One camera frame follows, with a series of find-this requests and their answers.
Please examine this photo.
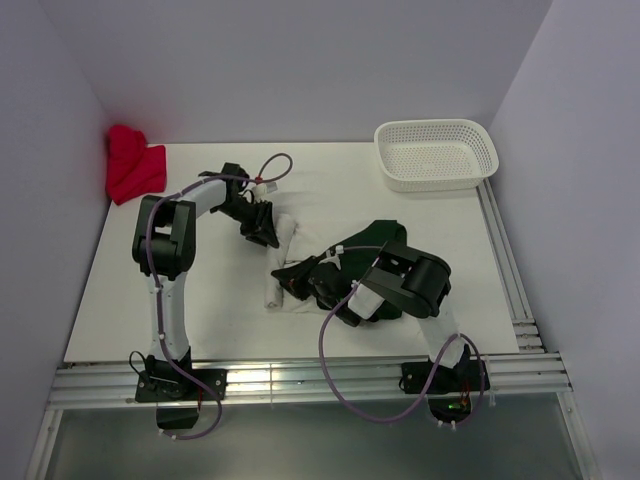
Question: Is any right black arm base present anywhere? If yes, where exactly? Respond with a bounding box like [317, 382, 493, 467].
[399, 355, 491, 423]

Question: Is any red t-shirt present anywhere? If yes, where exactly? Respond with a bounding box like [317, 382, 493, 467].
[106, 125, 167, 205]

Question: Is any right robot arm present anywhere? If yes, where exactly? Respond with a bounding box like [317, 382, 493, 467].
[270, 240, 468, 390]

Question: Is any white perforated plastic basket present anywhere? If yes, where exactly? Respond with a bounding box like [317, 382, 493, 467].
[374, 119, 499, 193]

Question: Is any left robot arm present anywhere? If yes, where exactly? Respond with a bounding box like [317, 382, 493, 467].
[132, 163, 279, 399]

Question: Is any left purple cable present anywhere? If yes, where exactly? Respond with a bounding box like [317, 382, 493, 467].
[142, 152, 294, 442]

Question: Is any white printed t-shirt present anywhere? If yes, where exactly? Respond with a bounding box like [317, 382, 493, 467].
[264, 206, 371, 314]

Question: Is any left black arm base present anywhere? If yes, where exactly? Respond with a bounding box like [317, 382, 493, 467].
[128, 350, 228, 437]

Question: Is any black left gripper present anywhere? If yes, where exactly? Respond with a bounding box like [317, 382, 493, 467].
[215, 197, 279, 249]

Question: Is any dark green t-shirt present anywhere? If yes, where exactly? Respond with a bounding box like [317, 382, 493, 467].
[319, 218, 409, 324]

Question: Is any aluminium rail frame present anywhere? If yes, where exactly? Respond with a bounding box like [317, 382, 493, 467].
[26, 182, 602, 479]

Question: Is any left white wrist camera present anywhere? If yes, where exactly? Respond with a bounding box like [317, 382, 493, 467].
[252, 182, 278, 198]

